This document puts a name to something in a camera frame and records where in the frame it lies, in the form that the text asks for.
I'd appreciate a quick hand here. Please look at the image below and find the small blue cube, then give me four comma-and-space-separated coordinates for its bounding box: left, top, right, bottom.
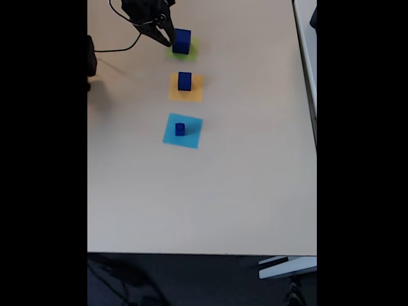
177, 71, 193, 92

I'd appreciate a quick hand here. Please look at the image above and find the green paper square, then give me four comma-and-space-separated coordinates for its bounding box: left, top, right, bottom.
165, 37, 200, 62

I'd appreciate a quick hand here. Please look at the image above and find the orange paper square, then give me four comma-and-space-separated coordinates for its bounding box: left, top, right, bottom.
168, 71, 204, 103

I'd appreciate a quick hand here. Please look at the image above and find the light blue paper square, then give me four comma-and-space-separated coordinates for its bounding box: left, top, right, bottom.
162, 112, 204, 150

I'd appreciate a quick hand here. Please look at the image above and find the large blue cube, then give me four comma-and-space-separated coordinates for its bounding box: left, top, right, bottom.
171, 27, 193, 55

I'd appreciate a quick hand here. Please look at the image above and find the white side table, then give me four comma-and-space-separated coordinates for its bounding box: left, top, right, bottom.
291, 0, 317, 150

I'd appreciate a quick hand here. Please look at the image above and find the white table leg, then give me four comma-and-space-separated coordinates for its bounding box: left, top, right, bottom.
258, 256, 317, 281

